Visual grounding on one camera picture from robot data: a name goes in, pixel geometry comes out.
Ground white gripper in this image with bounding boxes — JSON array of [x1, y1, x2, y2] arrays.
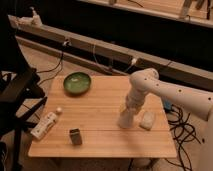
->
[[125, 88, 147, 111]]

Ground white ceramic cup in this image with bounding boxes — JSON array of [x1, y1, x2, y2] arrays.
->
[[117, 107, 136, 128]]

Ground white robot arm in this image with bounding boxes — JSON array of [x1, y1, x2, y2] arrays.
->
[[126, 68, 213, 121]]

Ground blue power adapter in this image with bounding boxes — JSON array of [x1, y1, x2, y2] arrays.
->
[[162, 99, 172, 111]]

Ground wooden table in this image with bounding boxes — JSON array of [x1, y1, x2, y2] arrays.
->
[[28, 76, 177, 158]]

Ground small dark metal box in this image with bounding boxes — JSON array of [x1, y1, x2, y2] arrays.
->
[[69, 129, 82, 145]]

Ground white tube with cap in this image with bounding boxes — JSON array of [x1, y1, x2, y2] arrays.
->
[[31, 107, 62, 140]]

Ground wooden rail beam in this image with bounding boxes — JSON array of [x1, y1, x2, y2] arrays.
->
[[9, 15, 213, 92]]

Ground black floor cables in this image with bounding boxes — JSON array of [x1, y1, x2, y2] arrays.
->
[[165, 101, 206, 171]]

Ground black chair frame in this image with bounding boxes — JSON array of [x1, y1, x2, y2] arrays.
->
[[0, 0, 47, 171]]

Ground white bottle on rail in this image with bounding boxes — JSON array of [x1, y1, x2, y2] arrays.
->
[[18, 7, 43, 27]]

